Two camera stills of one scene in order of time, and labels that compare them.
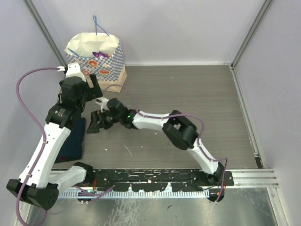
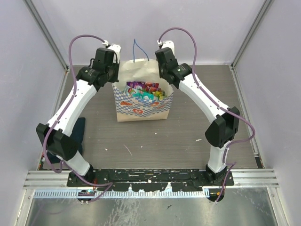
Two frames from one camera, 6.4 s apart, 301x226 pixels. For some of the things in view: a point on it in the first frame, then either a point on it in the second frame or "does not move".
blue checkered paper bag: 99,53 to 130,108
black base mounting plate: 160,180 does not move
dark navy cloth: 71,149 does not move
